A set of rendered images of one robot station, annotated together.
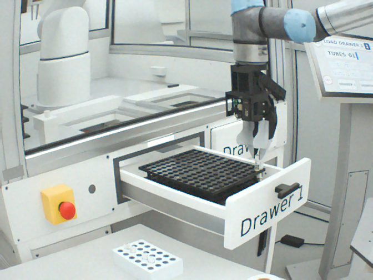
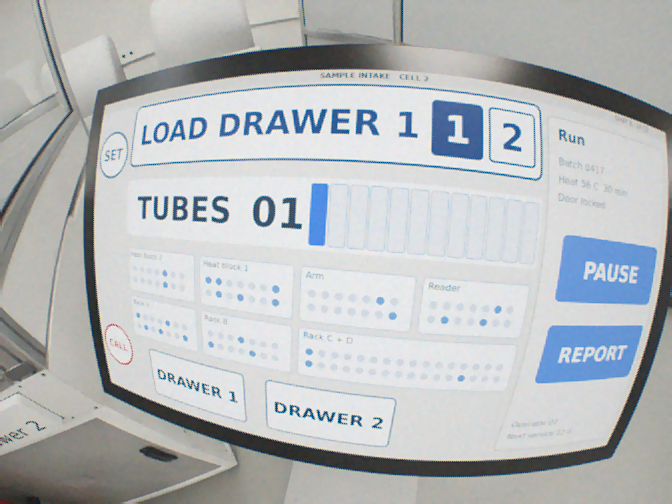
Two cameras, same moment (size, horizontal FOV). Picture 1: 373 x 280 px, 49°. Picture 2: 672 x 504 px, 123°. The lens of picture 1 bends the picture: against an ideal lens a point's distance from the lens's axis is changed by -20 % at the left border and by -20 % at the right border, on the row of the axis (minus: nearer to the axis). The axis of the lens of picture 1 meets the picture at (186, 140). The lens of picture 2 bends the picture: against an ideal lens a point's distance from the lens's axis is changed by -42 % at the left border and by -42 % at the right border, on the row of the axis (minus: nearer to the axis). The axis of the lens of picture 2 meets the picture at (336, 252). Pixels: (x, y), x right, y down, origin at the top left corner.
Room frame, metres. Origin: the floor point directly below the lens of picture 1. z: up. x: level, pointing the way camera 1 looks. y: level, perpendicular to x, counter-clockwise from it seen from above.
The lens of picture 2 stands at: (1.54, -0.75, 1.23)
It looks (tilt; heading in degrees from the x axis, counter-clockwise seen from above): 46 degrees down; 17
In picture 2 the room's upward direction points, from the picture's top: 5 degrees counter-clockwise
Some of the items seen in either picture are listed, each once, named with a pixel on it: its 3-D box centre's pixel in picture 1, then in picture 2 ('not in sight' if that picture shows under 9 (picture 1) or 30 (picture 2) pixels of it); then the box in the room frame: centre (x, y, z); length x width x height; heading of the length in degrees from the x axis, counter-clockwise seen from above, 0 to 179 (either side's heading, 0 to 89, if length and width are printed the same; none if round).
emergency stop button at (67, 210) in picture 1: (66, 209); not in sight; (0.85, 0.25, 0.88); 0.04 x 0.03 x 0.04; 135
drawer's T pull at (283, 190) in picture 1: (284, 189); not in sight; (0.87, -0.19, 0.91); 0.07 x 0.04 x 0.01; 135
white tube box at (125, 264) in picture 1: (146, 262); not in sight; (0.81, 0.09, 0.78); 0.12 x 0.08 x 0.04; 43
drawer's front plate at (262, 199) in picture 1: (273, 200); not in sight; (0.89, -0.17, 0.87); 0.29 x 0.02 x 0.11; 135
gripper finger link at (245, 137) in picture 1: (246, 138); not in sight; (1.01, -0.13, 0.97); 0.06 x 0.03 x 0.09; 135
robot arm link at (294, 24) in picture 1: (291, 24); not in sight; (0.95, -0.23, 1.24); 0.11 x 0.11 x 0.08; 52
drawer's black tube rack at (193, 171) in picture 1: (202, 181); not in sight; (1.03, -0.03, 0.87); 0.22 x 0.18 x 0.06; 45
